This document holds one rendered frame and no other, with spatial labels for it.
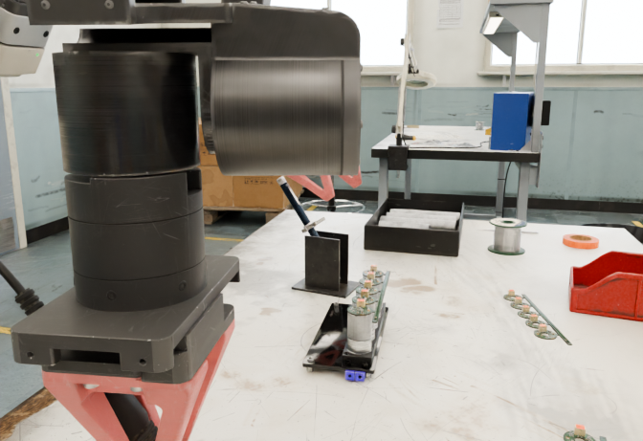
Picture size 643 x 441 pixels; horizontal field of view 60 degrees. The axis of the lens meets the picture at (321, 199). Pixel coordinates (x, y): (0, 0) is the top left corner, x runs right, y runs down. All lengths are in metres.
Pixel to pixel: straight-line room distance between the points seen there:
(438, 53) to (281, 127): 4.69
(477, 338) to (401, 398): 0.16
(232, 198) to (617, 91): 3.09
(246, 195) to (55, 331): 3.90
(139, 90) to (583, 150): 4.84
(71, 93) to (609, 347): 0.60
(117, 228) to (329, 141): 0.09
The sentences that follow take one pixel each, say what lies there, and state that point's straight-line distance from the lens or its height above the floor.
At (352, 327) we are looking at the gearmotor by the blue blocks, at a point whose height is 0.80.
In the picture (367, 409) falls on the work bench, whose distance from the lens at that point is 0.53.
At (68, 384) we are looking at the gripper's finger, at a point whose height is 0.91.
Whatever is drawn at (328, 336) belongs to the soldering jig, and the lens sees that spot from 0.63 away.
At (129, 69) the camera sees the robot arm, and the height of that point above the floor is 1.04.
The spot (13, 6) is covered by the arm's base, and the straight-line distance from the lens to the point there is 0.87.
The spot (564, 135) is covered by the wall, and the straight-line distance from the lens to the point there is 4.96.
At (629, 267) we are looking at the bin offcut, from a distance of 0.87.
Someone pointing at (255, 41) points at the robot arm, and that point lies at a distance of 0.22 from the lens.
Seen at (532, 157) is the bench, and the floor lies 0.73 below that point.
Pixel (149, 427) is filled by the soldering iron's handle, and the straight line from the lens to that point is 0.31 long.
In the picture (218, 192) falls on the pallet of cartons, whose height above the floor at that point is 0.24.
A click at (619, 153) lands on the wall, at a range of 5.07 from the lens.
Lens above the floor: 1.03
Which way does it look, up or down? 12 degrees down
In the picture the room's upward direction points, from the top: straight up
